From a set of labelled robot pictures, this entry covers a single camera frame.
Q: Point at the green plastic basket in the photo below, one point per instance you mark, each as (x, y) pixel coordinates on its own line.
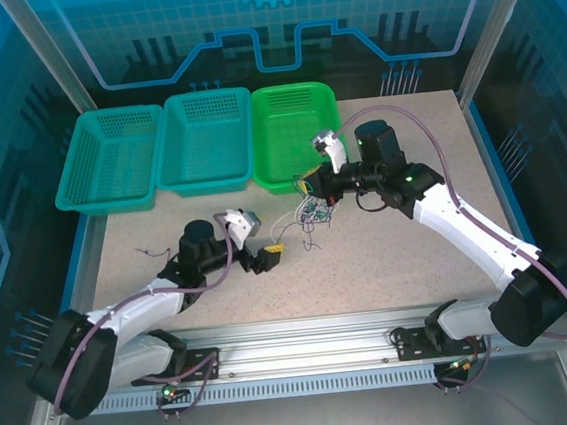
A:
(281, 137)

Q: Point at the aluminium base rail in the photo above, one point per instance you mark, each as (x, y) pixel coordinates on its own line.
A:
(301, 346)

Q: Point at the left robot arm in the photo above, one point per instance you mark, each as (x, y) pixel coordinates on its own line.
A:
(136, 304)

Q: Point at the teal plastic basket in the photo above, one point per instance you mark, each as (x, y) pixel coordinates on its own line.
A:
(108, 164)
(201, 145)

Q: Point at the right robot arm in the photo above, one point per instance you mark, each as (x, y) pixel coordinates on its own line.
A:
(466, 230)

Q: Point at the aluminium frame post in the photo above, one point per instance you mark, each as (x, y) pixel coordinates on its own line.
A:
(47, 54)
(495, 16)

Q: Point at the small led connector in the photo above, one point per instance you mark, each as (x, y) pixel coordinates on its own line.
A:
(169, 390)
(460, 365)

